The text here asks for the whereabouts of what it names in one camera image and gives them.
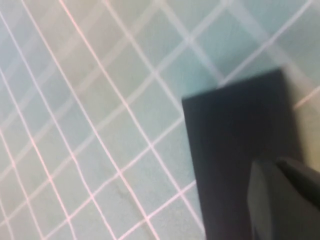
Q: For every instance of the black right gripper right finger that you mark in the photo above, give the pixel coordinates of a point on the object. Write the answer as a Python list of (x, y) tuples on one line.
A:
[(305, 180)]

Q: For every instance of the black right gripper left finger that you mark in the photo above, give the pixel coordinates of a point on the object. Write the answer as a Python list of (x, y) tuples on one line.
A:
[(280, 212)]

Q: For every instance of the black patterned glasses case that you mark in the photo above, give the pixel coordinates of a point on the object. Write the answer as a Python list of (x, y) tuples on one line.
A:
[(225, 137)]

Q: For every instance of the green checked tablecloth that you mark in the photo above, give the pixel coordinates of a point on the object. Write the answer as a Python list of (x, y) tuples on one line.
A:
[(75, 112)]

